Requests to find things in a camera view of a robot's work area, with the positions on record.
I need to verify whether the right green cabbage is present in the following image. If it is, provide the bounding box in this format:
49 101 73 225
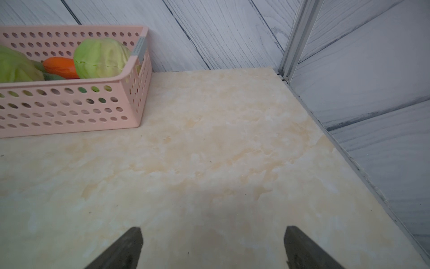
73 38 131 79

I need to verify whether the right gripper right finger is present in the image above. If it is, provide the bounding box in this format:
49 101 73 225
283 226 344 269

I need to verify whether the green cabbage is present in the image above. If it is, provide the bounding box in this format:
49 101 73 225
1 46 44 83
73 38 131 79

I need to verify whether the left green cabbage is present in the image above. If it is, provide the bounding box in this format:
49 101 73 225
1 46 44 83

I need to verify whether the pink plastic basket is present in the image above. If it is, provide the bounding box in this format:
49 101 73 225
1 25 152 138

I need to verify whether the orange carrot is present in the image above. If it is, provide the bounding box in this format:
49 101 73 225
42 57 79 79

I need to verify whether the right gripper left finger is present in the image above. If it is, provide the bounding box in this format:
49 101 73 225
85 227 144 269

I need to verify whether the right aluminium frame post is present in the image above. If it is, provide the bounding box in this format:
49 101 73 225
278 0 324 84

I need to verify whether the green cucumber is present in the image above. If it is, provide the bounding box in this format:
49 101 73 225
31 61 66 81

